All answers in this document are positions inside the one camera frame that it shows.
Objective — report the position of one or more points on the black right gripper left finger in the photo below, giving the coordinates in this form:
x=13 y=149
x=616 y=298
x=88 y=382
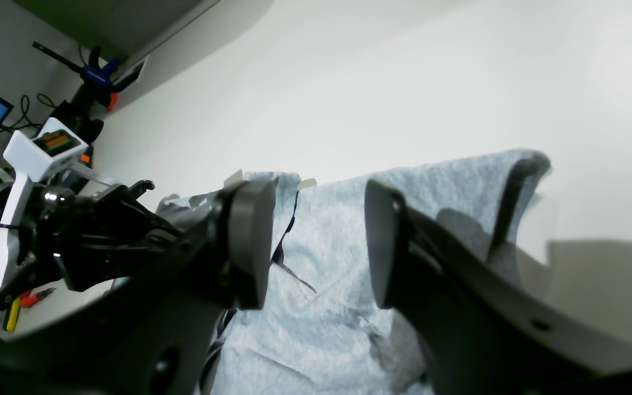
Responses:
x=151 y=335

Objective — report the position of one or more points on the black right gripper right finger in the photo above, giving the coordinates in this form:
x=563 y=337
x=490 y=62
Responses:
x=480 y=334

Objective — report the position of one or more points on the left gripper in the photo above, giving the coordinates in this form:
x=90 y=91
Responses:
x=82 y=240

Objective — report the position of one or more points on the grey T-shirt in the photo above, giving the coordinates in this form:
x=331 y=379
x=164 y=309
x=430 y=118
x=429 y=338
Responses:
x=320 y=331

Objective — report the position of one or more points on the loose blue red bar clamp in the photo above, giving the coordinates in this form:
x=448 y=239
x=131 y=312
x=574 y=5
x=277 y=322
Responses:
x=97 y=85

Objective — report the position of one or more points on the red handled pliers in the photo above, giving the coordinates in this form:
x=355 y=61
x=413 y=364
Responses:
x=29 y=299

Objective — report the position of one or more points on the yellow handled tool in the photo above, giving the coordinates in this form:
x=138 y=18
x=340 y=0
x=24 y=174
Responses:
x=11 y=320

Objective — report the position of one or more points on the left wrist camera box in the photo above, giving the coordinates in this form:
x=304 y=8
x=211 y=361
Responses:
x=55 y=148

